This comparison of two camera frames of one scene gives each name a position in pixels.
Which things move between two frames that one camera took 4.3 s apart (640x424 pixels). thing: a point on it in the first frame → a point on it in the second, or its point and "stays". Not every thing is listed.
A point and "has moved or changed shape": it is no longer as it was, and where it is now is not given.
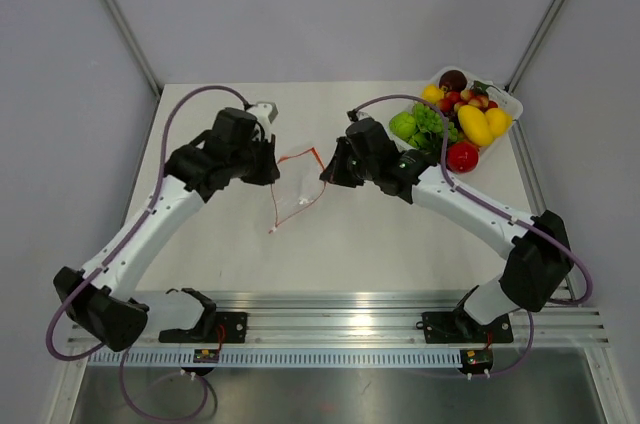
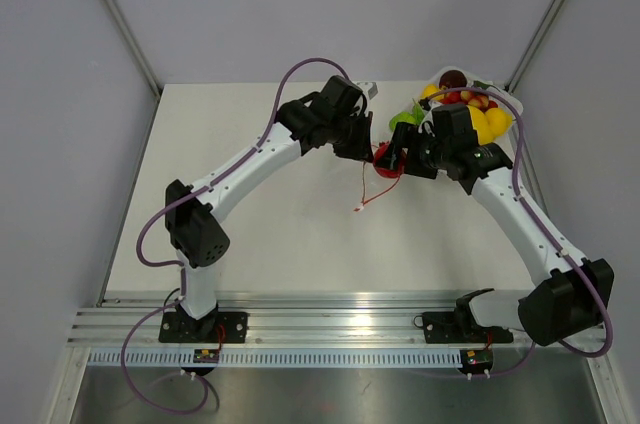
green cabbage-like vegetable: [403, 125] stays
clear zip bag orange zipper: [299, 184] has moved or changed shape
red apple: [462, 157] has moved or changed shape
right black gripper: [336, 171] → [413, 138]
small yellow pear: [433, 93] stays
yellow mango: [475, 125] stays
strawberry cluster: [453, 99] stays
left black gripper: [269, 173] → [362, 150]
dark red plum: [454, 80] stays
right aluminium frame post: [546, 26] stays
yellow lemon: [499, 121] stays
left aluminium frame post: [121, 22] stays
